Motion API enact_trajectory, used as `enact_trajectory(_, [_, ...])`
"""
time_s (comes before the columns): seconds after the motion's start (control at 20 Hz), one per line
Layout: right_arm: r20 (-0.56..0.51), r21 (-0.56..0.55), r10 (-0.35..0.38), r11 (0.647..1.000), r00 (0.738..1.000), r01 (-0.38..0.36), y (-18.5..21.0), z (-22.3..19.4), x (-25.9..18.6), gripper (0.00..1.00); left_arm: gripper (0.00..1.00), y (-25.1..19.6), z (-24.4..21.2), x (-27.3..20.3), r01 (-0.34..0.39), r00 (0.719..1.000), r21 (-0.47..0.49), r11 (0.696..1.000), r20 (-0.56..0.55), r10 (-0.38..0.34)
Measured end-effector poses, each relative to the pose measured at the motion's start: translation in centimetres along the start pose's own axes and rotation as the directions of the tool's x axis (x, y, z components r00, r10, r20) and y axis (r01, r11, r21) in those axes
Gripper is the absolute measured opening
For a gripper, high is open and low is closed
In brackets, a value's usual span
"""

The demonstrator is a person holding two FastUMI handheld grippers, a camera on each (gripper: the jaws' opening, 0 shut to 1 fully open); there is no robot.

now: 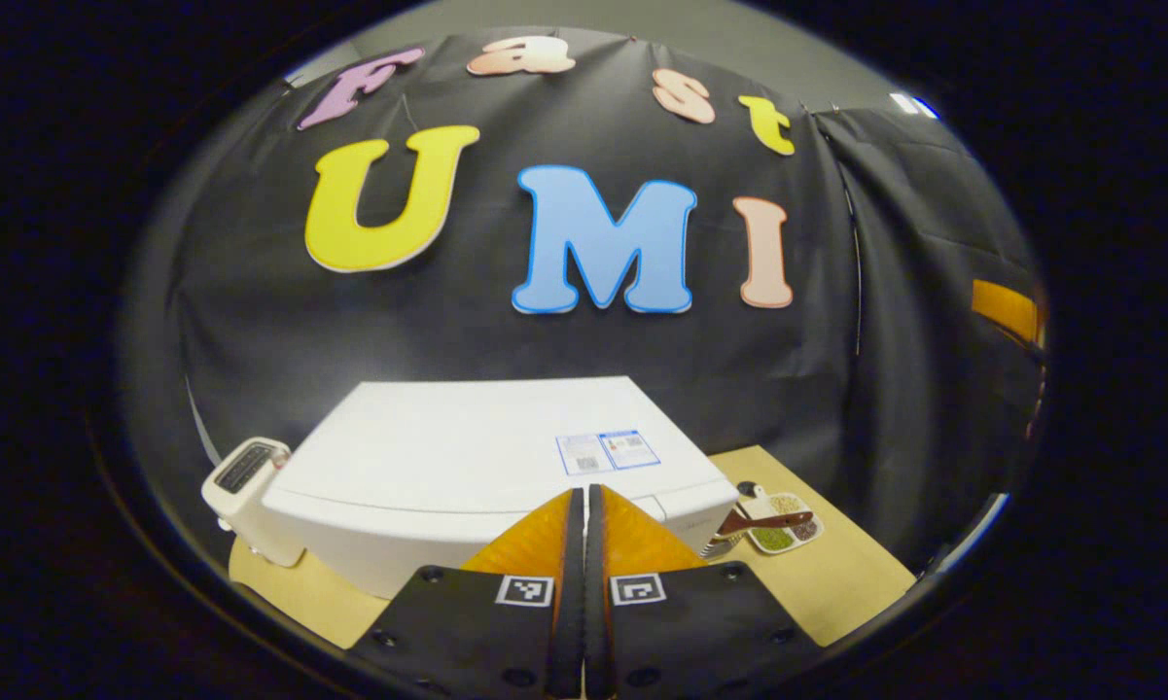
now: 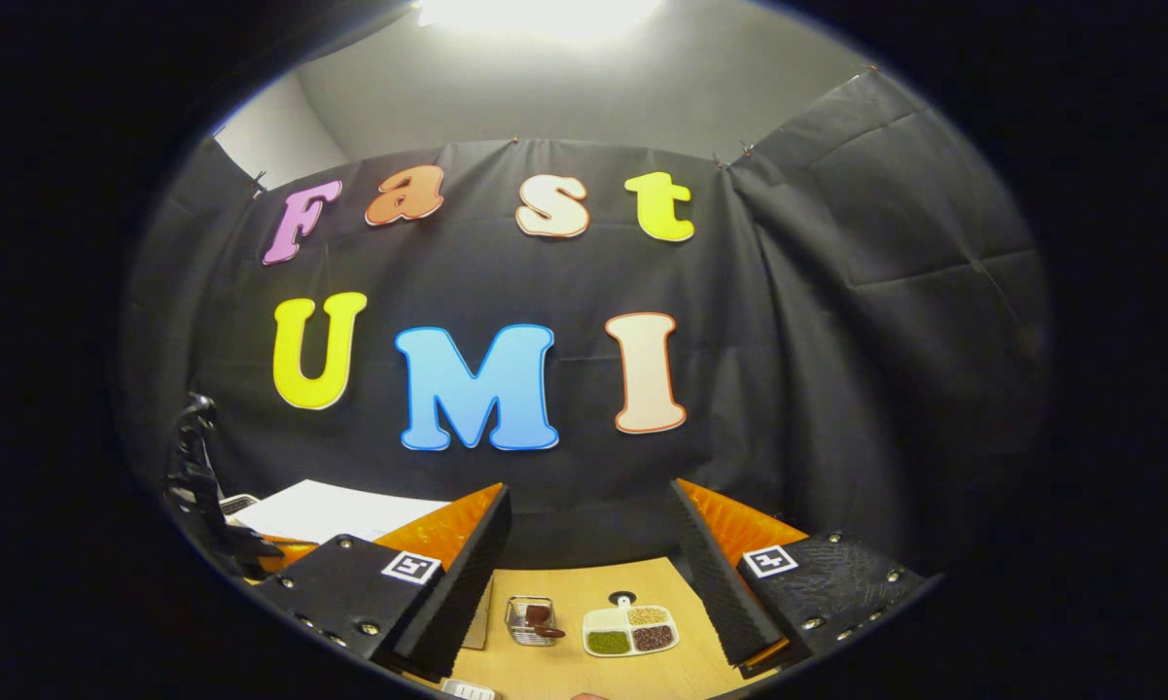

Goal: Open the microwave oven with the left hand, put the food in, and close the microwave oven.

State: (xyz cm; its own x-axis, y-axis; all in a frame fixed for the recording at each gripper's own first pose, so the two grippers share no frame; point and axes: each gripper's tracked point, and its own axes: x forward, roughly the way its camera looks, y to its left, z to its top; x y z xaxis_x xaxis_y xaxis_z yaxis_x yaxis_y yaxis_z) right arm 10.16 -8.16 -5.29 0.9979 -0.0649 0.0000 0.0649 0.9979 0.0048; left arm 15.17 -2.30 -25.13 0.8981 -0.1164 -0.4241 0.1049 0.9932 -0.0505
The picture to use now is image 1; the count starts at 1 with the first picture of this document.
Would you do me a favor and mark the white microwave oven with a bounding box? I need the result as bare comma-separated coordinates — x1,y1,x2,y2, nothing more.
263,376,740,599

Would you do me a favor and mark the white divided bean dish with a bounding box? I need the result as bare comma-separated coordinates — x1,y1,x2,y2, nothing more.
736,483,825,555

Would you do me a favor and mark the black backdrop cloth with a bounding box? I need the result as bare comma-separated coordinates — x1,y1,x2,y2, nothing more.
117,29,1046,575

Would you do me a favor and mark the white toaster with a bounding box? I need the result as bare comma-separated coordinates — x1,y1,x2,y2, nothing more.
201,437,304,568

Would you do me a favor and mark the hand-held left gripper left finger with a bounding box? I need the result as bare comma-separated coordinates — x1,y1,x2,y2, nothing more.
350,486,585,700

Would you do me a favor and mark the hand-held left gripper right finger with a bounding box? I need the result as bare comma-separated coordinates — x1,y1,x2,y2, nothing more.
584,483,823,700

